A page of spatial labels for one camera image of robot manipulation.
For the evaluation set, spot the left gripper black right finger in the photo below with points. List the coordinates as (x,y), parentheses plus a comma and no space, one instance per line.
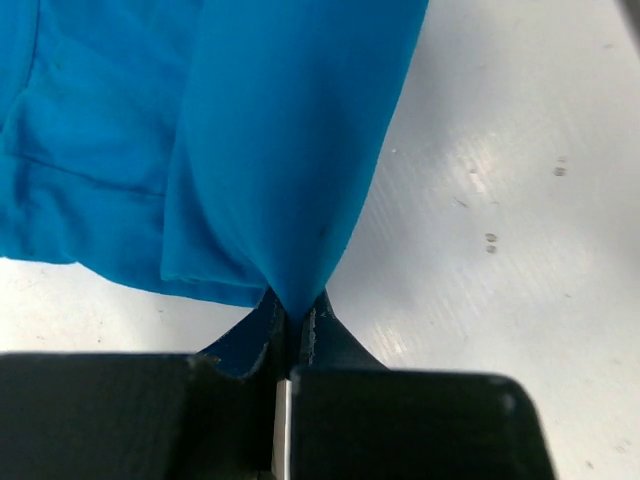
(354,418)

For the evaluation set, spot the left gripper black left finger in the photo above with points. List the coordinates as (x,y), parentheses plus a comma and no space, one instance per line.
(208,415)

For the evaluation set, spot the blue t-shirt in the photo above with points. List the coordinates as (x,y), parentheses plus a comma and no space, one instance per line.
(206,149)

